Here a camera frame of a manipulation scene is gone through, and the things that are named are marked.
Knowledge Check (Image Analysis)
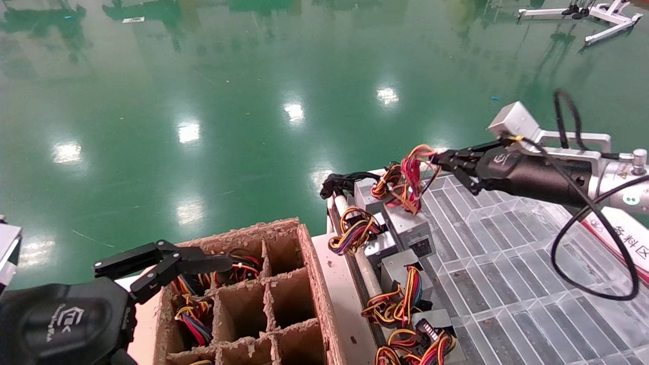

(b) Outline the cart frame with white rods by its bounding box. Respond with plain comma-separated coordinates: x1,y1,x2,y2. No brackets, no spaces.
324,170,584,365

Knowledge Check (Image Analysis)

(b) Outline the black cable bundle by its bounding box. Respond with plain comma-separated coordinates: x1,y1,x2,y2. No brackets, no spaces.
319,171,381,199

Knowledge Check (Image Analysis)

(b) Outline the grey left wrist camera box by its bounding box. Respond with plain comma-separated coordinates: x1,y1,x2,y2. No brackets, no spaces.
0,223,23,295

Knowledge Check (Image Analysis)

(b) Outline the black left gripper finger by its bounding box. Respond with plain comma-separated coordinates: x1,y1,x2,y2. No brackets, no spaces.
93,240,234,305

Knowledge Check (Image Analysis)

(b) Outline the brown cardboard divider box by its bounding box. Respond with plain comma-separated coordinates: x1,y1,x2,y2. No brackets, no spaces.
152,218,348,365

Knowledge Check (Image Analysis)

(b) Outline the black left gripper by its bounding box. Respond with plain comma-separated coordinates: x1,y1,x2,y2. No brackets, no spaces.
0,276,140,365

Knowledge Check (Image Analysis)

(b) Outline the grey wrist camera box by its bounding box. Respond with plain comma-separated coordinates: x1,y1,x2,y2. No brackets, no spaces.
488,101,612,153
0,223,23,295

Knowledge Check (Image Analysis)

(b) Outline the white stand base with casters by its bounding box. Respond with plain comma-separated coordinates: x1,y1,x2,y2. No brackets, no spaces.
517,0,643,47

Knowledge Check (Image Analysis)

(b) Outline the grey power supply box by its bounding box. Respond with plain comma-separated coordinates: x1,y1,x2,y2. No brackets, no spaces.
353,177,388,214

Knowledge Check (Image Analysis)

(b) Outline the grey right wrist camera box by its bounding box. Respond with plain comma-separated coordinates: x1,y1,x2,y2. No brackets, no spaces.
488,101,612,153

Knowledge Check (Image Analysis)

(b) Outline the white sign red Chinese text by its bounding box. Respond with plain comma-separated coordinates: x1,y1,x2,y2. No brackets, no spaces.
581,205,649,284

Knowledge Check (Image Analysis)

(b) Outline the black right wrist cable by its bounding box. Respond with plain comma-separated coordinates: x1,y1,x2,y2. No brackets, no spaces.
499,89,649,301

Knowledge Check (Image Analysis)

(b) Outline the clear acrylic grid tray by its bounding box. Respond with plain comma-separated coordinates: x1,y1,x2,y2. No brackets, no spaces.
406,175,649,365

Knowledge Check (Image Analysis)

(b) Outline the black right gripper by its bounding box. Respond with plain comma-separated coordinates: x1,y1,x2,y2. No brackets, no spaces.
435,142,593,208

